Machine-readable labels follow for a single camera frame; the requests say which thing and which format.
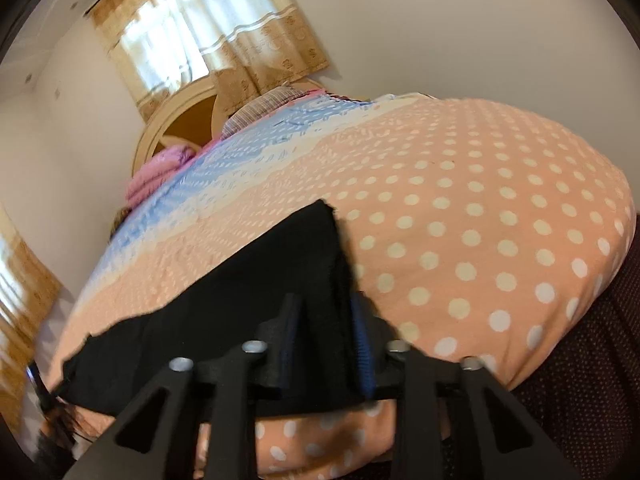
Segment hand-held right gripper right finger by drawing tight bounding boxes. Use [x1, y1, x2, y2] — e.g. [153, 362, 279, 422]
[350, 294, 583, 480]

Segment beige floral window curtain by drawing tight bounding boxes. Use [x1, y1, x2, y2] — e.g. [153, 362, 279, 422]
[0, 205, 63, 376]
[90, 0, 332, 122]

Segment brown patterned bundle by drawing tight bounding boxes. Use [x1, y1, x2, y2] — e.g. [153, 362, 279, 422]
[109, 207, 132, 242]

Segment folded pink blanket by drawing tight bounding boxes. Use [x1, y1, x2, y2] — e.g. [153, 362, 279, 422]
[125, 145, 201, 208]

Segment striped pillow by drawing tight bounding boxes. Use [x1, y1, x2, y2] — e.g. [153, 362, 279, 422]
[220, 85, 321, 138]

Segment person's dark dotted clothing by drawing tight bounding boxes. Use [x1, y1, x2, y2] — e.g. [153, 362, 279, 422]
[510, 255, 640, 480]

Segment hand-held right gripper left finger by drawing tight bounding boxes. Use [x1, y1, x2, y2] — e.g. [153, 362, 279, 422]
[65, 294, 304, 480]

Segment polka dot bed sheet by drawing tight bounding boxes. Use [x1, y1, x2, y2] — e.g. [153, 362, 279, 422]
[45, 91, 638, 480]

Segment black pants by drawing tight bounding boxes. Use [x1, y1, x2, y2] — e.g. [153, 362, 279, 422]
[50, 200, 381, 418]

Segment cream wooden bed headboard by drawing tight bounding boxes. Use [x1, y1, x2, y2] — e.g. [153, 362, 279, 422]
[132, 77, 326, 176]

